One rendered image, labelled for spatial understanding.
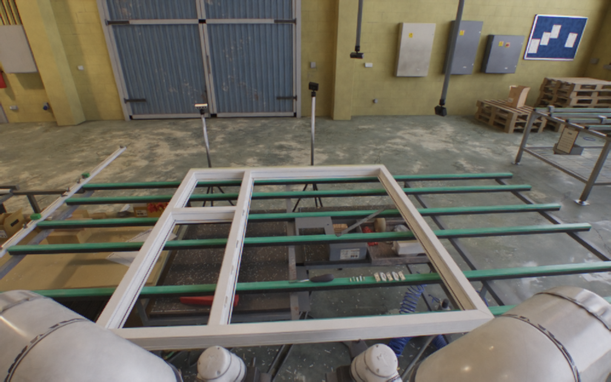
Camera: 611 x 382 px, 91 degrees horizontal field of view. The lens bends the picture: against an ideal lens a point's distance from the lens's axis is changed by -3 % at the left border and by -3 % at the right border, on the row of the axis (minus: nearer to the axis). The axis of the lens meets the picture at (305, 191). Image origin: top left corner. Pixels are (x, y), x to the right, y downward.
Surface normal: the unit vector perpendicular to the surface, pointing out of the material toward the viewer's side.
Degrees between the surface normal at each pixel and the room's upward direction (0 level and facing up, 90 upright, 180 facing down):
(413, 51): 90
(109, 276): 0
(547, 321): 5
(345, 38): 90
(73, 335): 20
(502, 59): 90
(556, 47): 90
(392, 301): 0
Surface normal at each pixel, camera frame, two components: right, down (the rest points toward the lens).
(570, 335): 0.12, -0.72
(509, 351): -0.22, -0.80
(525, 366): -0.12, -0.65
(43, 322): 0.11, -0.96
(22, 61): 0.07, 0.47
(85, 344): 0.32, -0.90
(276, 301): 0.00, -0.88
